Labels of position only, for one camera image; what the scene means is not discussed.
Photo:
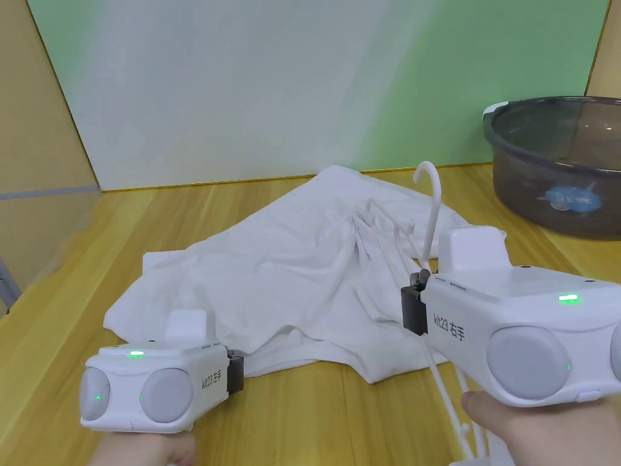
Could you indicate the white cloth garment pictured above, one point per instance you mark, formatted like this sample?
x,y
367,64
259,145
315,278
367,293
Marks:
x,y
271,276

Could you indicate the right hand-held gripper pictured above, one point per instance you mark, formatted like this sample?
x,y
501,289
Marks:
x,y
514,320

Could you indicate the white plastic clothes hanger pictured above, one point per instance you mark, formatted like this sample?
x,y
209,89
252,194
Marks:
x,y
429,233

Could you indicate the grey translucent plastic basin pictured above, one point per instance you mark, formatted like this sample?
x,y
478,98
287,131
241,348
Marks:
x,y
558,165

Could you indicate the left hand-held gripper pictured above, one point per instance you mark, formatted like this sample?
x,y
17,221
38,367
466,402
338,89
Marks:
x,y
145,378

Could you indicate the person's right hand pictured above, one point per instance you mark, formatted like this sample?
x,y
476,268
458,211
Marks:
x,y
529,432

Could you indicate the person's left hand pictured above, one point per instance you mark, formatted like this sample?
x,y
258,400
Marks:
x,y
145,449

